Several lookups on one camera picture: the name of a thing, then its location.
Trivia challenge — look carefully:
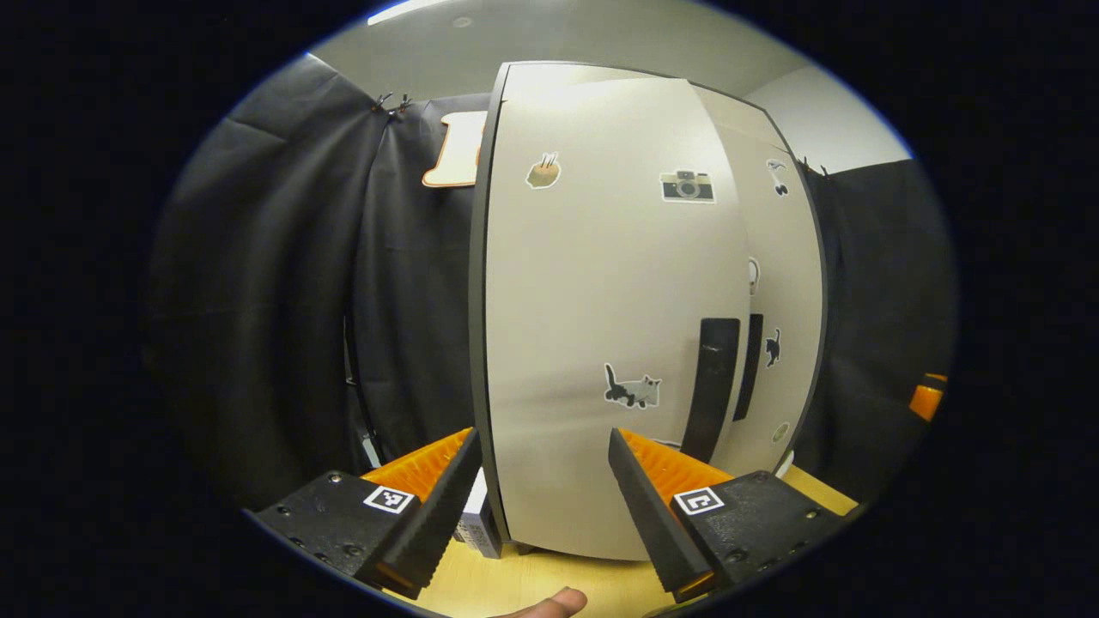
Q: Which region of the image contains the white cabinet door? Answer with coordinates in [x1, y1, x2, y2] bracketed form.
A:
[483, 76, 754, 564]
[691, 84, 829, 479]

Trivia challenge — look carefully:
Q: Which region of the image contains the black backdrop cloth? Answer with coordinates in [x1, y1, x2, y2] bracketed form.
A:
[144, 51, 959, 509]

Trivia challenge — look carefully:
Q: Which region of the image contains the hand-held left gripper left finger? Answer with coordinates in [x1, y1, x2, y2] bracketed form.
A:
[245, 427, 484, 601]

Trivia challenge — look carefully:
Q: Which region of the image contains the light blue book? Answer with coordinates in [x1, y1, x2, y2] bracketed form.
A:
[452, 468, 506, 560]

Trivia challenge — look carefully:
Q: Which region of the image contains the metal backdrop stand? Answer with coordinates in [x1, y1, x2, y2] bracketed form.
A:
[343, 313, 384, 470]

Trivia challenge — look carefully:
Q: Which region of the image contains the white and grey cabinet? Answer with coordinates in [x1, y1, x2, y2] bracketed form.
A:
[467, 60, 830, 565]

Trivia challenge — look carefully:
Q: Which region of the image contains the ceiling light panel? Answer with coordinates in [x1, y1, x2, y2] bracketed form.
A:
[367, 0, 449, 26]

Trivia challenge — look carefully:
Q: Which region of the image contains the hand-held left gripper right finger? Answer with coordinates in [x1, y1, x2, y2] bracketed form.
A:
[608, 427, 860, 604]

